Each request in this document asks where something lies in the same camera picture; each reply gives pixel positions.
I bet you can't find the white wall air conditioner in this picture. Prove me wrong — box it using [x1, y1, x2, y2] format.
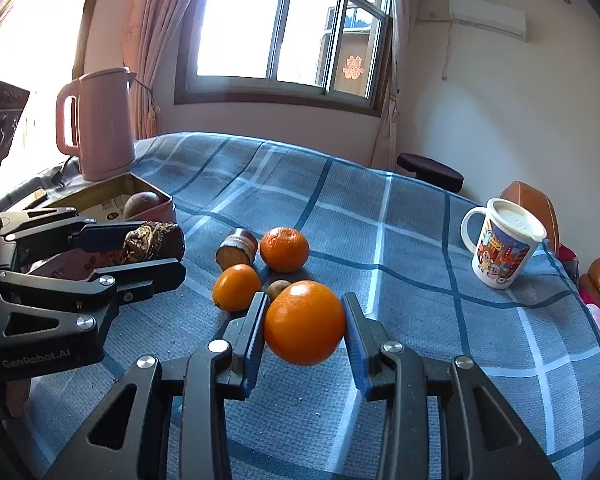
[449, 0, 527, 38]

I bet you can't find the smooth orange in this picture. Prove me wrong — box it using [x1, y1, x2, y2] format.
[212, 263, 262, 312]
[263, 280, 347, 367]

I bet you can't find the dark round stool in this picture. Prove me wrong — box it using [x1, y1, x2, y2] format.
[397, 153, 465, 193]

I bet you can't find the wooden framed sliding window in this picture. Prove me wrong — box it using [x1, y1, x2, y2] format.
[174, 0, 395, 118]

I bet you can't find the long pink curtain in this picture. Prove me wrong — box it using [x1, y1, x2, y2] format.
[122, 0, 216, 141]

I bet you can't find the blue plaid tablecloth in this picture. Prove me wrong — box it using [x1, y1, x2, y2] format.
[0, 132, 600, 480]

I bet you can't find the orange-brown chair back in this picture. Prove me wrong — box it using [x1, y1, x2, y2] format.
[500, 181, 561, 256]

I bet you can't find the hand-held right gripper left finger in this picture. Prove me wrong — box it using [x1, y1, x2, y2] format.
[42, 291, 271, 480]

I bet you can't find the white paper packet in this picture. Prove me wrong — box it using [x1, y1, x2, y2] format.
[50, 185, 131, 221]

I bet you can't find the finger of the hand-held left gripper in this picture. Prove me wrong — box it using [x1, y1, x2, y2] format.
[0, 208, 131, 267]
[0, 257, 187, 346]

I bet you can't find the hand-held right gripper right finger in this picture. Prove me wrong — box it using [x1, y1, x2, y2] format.
[341, 292, 563, 480]

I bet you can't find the white air conditioner pipe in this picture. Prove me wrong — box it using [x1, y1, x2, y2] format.
[415, 12, 453, 81]

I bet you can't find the pink electric kettle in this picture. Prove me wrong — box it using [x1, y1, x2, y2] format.
[56, 66, 138, 182]

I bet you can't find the red cloth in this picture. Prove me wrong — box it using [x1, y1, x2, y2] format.
[557, 245, 580, 281]

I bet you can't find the white mug lid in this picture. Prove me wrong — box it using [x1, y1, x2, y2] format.
[485, 198, 548, 246]

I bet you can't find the pink tin box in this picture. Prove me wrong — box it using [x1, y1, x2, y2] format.
[27, 172, 177, 281]

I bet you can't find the bumpy orange mandarin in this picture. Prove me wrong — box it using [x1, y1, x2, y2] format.
[259, 227, 310, 274]

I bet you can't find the black kettle power cable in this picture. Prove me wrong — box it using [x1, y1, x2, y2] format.
[50, 155, 81, 186]

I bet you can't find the dark brown water chestnut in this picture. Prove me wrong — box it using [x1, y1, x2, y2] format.
[122, 221, 186, 265]

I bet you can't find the round purple-brown taro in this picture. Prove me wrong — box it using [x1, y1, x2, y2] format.
[123, 191, 162, 221]

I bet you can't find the narrow pink curtain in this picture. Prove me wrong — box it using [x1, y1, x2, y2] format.
[370, 0, 421, 171]

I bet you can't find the white cartoon print mug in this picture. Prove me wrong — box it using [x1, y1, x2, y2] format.
[461, 198, 548, 290]

